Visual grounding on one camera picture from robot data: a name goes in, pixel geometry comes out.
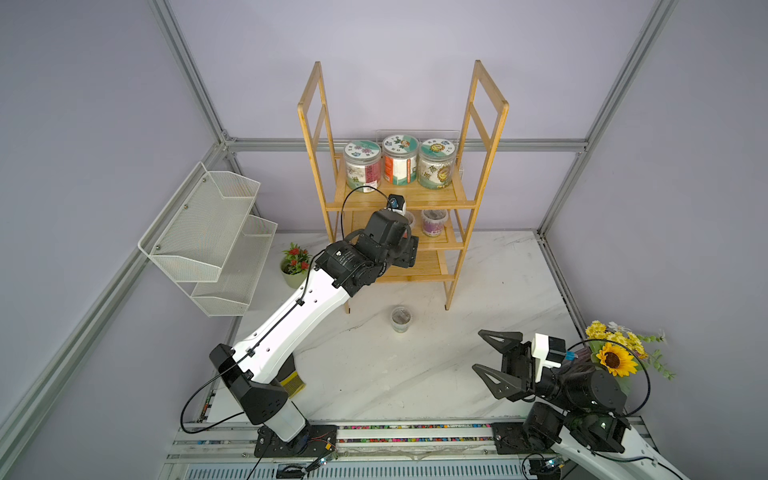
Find sunflower bouquet in vase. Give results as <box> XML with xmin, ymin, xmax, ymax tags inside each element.
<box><xmin>585</xmin><ymin>321</ymin><xmax>676</xmax><ymax>394</ymax></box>

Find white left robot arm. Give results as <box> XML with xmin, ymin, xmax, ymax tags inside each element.
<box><xmin>209</xmin><ymin>209</ymin><xmax>419</xmax><ymax>451</ymax></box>

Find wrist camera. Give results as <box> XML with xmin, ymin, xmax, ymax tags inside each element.
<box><xmin>386</xmin><ymin>194</ymin><xmax>406</xmax><ymax>215</ymax></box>
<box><xmin>531</xmin><ymin>333</ymin><xmax>576</xmax><ymax>383</ymax></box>

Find seed jar with red base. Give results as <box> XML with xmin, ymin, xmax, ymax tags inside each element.
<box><xmin>382</xmin><ymin>134</ymin><xmax>419</xmax><ymax>185</ymax></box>

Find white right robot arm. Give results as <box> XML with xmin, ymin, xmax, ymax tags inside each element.
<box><xmin>472</xmin><ymin>330</ymin><xmax>685</xmax><ymax>479</ymax></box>

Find green pot with red flowers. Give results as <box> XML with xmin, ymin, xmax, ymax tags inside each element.
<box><xmin>280</xmin><ymin>242</ymin><xmax>311</xmax><ymax>289</ymax></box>

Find white mesh wall basket rack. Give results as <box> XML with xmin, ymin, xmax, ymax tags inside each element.
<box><xmin>137</xmin><ymin>163</ymin><xmax>278</xmax><ymax>317</ymax></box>

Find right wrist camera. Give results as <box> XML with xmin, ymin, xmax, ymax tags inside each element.
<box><xmin>531</xmin><ymin>333</ymin><xmax>576</xmax><ymax>383</ymax></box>

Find black and yellow glove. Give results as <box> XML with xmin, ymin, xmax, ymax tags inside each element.
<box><xmin>275</xmin><ymin>354</ymin><xmax>306</xmax><ymax>398</ymax></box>

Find bamboo three-tier shelf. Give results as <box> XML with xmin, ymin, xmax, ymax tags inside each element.
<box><xmin>297</xmin><ymin>61</ymin><xmax>509</xmax><ymax>307</ymax></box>

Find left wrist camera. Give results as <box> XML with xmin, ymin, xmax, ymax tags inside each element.
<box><xmin>386</xmin><ymin>194</ymin><xmax>406</xmax><ymax>215</ymax></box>

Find seed jar with floral lid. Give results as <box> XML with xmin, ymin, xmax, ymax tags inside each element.
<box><xmin>343</xmin><ymin>140</ymin><xmax>381</xmax><ymax>193</ymax></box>

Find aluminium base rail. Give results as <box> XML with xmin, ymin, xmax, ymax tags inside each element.
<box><xmin>155</xmin><ymin>416</ymin><xmax>673</xmax><ymax>480</ymax></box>

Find green-lid sunflower seed jar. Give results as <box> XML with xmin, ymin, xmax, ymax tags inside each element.
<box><xmin>417</xmin><ymin>138</ymin><xmax>457</xmax><ymax>190</ymax></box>

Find small clear seed cup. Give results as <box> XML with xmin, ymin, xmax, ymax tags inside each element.
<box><xmin>421</xmin><ymin>209</ymin><xmax>448</xmax><ymax>237</ymax></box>
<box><xmin>404</xmin><ymin>211</ymin><xmax>415</xmax><ymax>229</ymax></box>
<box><xmin>390</xmin><ymin>305</ymin><xmax>413</xmax><ymax>333</ymax></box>

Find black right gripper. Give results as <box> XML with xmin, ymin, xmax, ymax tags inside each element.
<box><xmin>474</xmin><ymin>330</ymin><xmax>576</xmax><ymax>410</ymax></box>

